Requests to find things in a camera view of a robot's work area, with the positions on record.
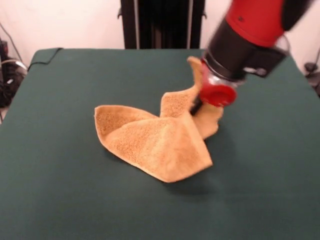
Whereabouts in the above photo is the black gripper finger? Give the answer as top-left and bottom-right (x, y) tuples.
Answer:
(189, 99), (204, 116)

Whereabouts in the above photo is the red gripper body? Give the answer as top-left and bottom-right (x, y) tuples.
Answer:
(199, 58), (238, 108)

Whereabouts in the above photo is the tan terry towel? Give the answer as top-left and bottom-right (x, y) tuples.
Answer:
(93, 56), (221, 183)

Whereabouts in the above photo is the black stand base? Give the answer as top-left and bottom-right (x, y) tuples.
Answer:
(0, 59), (26, 108)
(304, 62), (320, 98)

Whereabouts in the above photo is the dark green table cloth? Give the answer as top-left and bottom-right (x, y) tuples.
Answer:
(0, 47), (320, 240)

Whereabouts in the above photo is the small black box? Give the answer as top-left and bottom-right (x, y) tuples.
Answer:
(0, 39), (10, 61)

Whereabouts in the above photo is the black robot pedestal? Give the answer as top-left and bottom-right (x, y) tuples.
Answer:
(117, 0), (208, 50)

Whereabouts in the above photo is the white cable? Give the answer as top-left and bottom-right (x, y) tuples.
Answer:
(0, 58), (28, 74)

